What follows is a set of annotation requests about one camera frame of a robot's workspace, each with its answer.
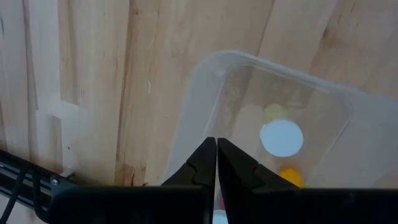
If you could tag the black aluminium table frame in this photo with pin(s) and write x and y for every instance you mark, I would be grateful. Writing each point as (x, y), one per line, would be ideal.
(18, 165)

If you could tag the clear plastic bin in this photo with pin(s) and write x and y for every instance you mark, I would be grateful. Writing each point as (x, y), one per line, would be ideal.
(202, 102)

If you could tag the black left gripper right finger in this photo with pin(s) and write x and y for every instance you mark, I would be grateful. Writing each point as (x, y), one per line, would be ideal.
(239, 174)

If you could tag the orange pill bottle white cap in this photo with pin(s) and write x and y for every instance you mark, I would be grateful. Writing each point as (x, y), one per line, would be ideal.
(292, 176)

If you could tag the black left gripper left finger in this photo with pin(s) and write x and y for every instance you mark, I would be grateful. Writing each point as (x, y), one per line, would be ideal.
(199, 174)

